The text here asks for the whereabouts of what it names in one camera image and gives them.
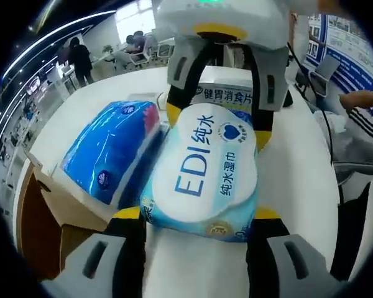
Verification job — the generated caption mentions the white green medicine box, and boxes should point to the white green medicine box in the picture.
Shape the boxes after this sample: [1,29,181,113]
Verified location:
[192,66,257,115]

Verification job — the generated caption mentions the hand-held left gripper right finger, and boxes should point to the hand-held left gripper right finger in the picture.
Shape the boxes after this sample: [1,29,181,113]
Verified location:
[244,206,336,298]

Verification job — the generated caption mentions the soft wet wipes pack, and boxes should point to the soft wet wipes pack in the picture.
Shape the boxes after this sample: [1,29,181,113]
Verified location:
[139,104,259,243]

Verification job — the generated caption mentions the blue soft tissue pack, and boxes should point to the blue soft tissue pack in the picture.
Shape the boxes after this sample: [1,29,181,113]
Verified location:
[60,99,168,207]

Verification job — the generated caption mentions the white office chair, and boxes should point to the white office chair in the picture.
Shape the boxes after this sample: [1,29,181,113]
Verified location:
[113,49,145,71]

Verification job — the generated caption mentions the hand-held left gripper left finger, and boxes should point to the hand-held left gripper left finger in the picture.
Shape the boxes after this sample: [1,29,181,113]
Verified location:
[60,207,147,298]

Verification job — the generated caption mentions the blue wall poster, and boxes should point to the blue wall poster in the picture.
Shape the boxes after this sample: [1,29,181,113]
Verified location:
[307,14,373,91]

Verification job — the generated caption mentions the brown cardboard shoe box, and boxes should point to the brown cardboard shoe box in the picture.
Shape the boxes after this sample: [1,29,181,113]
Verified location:
[17,150,113,274]

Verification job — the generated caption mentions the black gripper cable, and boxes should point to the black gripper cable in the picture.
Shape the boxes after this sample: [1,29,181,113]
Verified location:
[286,43,346,207]

